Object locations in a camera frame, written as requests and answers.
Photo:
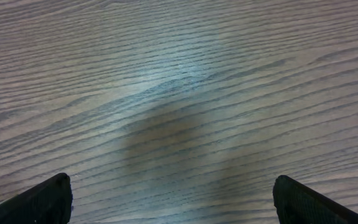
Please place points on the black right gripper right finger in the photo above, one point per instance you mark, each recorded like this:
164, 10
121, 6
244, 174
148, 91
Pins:
296, 203

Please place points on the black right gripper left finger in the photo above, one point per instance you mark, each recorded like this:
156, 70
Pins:
49, 202

